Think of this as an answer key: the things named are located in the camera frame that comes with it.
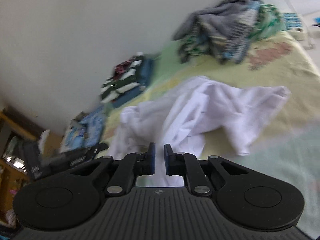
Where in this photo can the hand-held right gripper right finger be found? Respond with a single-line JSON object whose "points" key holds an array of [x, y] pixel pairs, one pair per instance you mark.
{"points": [[168, 160]]}

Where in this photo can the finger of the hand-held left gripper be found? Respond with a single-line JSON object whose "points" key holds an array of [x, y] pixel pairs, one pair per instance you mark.
{"points": [[101, 148]]}

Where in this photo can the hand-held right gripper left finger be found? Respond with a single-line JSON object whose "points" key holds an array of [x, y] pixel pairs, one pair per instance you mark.
{"points": [[150, 158]]}

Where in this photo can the white coat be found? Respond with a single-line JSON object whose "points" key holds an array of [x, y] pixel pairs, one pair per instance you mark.
{"points": [[200, 110]]}

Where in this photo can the stack of folded clothes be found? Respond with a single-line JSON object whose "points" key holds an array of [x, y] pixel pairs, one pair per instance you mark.
{"points": [[120, 85]]}

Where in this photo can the blue printed cloth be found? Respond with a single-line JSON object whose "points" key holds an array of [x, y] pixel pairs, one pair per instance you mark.
{"points": [[92, 125]]}

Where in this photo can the black bag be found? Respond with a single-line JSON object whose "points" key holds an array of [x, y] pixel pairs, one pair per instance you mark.
{"points": [[32, 160]]}

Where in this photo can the wooden shelf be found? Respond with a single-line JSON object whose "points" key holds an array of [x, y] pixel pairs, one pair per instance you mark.
{"points": [[15, 127]]}

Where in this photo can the dark red patterned garment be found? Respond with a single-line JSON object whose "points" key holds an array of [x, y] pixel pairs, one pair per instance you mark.
{"points": [[122, 68]]}

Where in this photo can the blue folded garment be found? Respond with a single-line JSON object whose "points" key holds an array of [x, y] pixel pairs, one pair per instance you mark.
{"points": [[143, 72]]}

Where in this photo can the yellow green printed bed sheet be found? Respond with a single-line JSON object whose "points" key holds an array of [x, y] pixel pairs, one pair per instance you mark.
{"points": [[275, 85]]}

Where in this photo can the plain grey garment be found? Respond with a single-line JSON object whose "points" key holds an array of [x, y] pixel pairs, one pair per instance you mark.
{"points": [[200, 17]]}

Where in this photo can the blue white box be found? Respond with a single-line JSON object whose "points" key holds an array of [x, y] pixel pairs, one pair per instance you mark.
{"points": [[292, 21]]}

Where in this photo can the blue plastic gadget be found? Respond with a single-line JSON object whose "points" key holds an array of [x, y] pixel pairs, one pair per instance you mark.
{"points": [[317, 21]]}

